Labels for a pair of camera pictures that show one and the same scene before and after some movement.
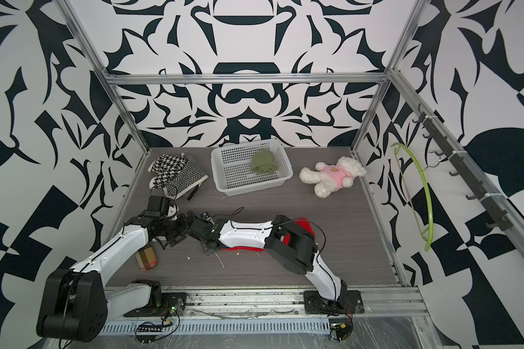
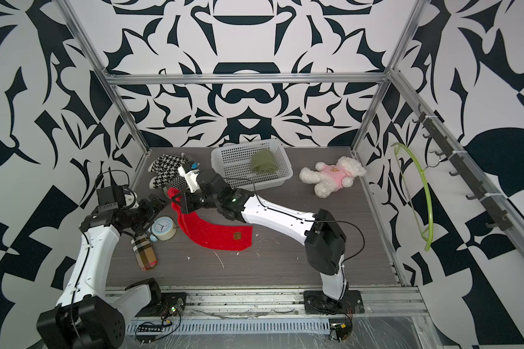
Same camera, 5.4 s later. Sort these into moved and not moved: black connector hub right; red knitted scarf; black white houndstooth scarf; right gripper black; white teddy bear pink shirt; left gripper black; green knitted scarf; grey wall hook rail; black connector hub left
Moved: right gripper black; left gripper black; red knitted scarf
Not moved: black white houndstooth scarf; grey wall hook rail; black connector hub left; black connector hub right; green knitted scarf; white teddy bear pink shirt
